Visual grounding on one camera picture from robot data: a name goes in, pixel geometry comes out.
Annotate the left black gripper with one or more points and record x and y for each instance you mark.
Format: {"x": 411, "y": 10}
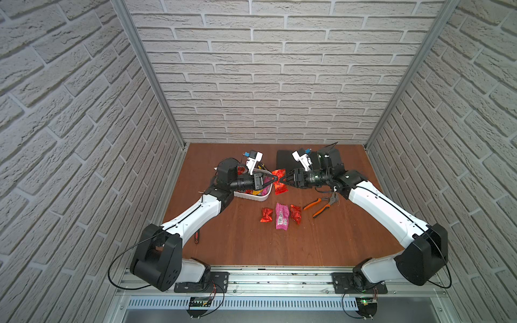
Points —
{"x": 258, "y": 182}

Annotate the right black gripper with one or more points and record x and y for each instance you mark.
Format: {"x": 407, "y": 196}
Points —
{"x": 298, "y": 176}

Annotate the red tea bag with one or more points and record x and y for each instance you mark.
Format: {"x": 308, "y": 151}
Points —
{"x": 295, "y": 213}
{"x": 279, "y": 186}
{"x": 266, "y": 215}

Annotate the pink tea bag packet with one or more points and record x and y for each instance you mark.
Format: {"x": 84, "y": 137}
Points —
{"x": 282, "y": 217}

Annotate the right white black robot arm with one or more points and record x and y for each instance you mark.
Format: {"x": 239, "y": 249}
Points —
{"x": 425, "y": 247}

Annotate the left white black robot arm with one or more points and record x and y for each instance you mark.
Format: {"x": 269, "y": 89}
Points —
{"x": 158, "y": 257}

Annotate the white plastic storage box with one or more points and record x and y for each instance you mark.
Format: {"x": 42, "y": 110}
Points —
{"x": 261, "y": 195}

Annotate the black plastic tool case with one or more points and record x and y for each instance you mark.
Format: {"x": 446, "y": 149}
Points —
{"x": 284, "y": 159}

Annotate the left controller board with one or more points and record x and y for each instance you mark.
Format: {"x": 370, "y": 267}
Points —
{"x": 199, "y": 306}

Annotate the controller board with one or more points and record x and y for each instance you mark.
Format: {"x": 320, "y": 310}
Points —
{"x": 199, "y": 306}
{"x": 367, "y": 307}

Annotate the right controller board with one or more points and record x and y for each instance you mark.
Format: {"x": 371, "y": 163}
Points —
{"x": 367, "y": 307}

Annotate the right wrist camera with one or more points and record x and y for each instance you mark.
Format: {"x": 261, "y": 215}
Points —
{"x": 303, "y": 156}

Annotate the orange handled pliers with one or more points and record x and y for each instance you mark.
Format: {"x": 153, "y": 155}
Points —
{"x": 325, "y": 203}

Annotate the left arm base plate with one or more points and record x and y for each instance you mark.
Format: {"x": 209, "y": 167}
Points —
{"x": 211, "y": 282}

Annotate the aluminium front rail frame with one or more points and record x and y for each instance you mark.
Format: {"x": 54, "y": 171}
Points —
{"x": 274, "y": 288}

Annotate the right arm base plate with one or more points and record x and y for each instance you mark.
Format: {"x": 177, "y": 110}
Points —
{"x": 349, "y": 283}

